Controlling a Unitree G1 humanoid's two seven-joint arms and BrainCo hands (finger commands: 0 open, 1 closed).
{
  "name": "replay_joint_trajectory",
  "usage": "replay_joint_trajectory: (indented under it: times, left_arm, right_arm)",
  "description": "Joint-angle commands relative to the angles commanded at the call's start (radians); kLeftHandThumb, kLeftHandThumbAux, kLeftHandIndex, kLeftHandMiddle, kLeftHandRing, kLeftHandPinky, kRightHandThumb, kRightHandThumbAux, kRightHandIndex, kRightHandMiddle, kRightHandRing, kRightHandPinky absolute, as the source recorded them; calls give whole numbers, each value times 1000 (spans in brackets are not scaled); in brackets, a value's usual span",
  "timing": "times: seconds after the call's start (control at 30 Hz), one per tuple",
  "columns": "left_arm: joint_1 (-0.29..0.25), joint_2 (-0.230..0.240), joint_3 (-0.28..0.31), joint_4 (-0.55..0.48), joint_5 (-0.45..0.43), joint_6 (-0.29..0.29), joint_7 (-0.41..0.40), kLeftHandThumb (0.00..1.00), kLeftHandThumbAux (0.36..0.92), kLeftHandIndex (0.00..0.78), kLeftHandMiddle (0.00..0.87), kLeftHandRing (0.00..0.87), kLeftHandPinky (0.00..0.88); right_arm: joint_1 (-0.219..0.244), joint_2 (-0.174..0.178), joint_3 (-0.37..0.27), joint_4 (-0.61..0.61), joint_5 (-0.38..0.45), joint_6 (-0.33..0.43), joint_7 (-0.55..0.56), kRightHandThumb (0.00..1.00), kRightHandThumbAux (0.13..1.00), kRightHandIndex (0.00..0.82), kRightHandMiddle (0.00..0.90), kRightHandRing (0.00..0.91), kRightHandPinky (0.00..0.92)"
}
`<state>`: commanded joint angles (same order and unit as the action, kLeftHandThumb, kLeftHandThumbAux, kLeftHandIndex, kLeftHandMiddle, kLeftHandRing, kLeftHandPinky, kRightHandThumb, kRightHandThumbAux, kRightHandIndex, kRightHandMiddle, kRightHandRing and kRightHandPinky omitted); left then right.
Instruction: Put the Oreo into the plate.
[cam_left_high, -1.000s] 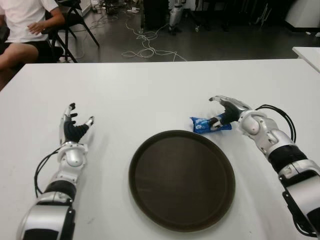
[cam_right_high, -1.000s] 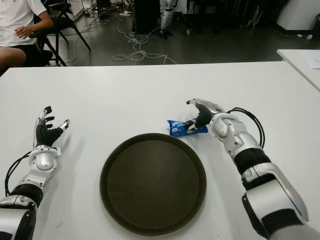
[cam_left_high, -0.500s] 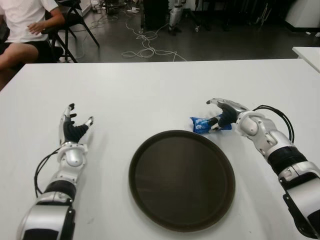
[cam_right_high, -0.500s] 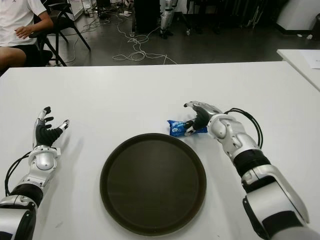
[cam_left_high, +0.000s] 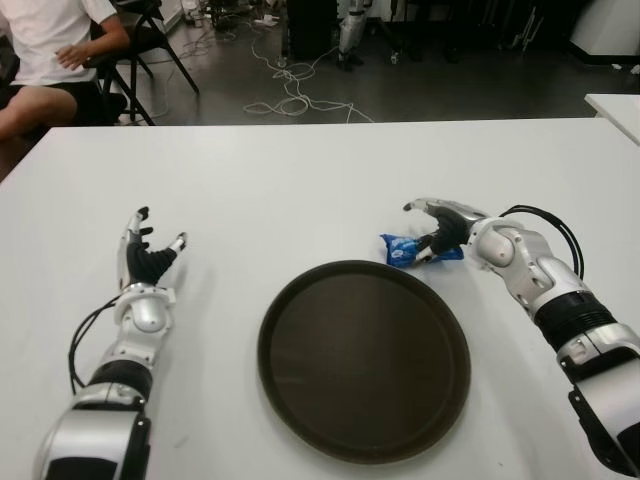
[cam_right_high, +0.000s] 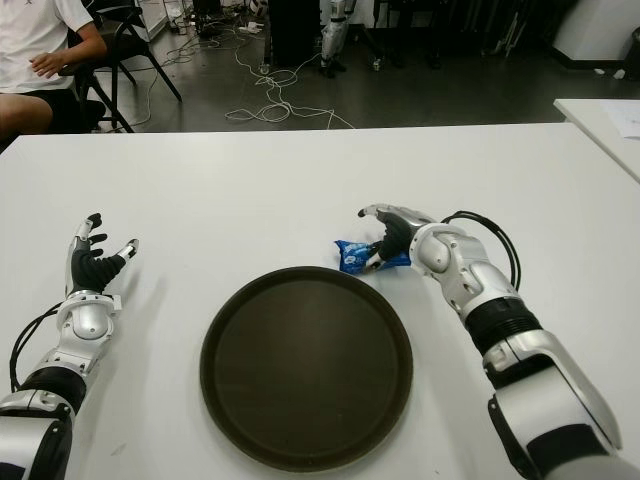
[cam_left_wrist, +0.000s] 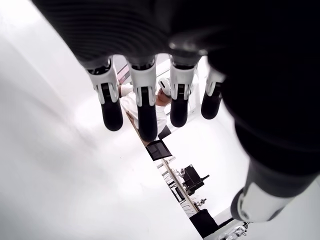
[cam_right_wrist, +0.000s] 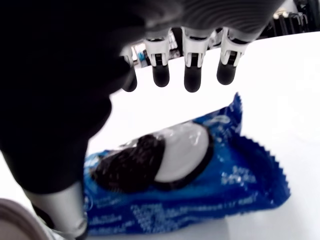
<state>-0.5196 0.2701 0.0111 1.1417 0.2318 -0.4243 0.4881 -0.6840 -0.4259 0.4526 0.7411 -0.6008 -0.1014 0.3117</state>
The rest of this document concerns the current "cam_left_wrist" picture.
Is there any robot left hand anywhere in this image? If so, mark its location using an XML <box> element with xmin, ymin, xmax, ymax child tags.
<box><xmin>31</xmin><ymin>0</ymin><xmax>320</xmax><ymax>223</ymax></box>

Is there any white VR headset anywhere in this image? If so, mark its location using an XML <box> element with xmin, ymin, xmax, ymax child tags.
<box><xmin>157</xmin><ymin>77</ymin><xmax>172</xmax><ymax>98</ymax></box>

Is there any seated person in white shirt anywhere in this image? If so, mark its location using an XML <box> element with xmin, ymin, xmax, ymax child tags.
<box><xmin>119</xmin><ymin>77</ymin><xmax>173</xmax><ymax>137</ymax></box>

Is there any black chair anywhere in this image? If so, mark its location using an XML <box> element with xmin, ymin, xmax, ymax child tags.
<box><xmin>146</xmin><ymin>139</ymin><xmax>173</xmax><ymax>161</ymax></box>

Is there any black equipment on workbench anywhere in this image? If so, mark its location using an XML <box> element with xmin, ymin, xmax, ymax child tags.
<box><xmin>181</xmin><ymin>164</ymin><xmax>210</xmax><ymax>196</ymax></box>

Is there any black box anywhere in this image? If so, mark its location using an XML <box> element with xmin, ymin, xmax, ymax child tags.
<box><xmin>189</xmin><ymin>208</ymin><xmax>221</xmax><ymax>238</ymax></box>

